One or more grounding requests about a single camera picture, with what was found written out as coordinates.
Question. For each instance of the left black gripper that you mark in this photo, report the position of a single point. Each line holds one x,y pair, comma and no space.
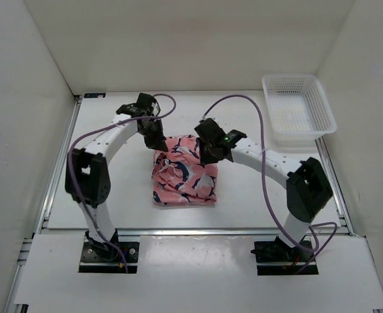
158,143

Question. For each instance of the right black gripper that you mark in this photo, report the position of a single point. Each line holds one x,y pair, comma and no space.
204,159

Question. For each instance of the pink shark print shorts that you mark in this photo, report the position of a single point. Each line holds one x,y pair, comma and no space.
178,176

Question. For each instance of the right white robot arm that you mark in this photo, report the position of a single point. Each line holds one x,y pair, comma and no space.
307,187

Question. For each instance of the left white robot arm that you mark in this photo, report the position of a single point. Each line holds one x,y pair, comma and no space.
87,177

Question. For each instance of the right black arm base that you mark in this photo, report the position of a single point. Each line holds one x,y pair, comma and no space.
274,258

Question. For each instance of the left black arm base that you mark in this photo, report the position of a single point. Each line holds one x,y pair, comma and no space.
97,257

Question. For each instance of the white plastic mesh basket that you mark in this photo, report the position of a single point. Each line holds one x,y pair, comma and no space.
298,109

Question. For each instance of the aluminium front rail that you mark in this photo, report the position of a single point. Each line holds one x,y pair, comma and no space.
196,231

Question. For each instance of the aluminium rail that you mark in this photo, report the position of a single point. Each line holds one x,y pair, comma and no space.
196,231
335,186
49,196

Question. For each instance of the aluminium left rail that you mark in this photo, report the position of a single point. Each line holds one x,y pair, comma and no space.
49,196

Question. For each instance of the aluminium right rail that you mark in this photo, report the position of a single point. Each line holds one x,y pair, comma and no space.
335,186

